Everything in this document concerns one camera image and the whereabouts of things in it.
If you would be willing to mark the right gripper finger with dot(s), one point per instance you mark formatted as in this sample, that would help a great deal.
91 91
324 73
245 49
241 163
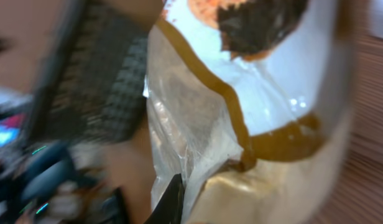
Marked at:
170 206

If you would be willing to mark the beige snack pouch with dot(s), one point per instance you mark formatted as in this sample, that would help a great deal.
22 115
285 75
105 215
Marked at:
250 102

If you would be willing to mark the grey plastic basket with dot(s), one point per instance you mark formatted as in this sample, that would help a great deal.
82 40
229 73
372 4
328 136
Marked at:
90 86

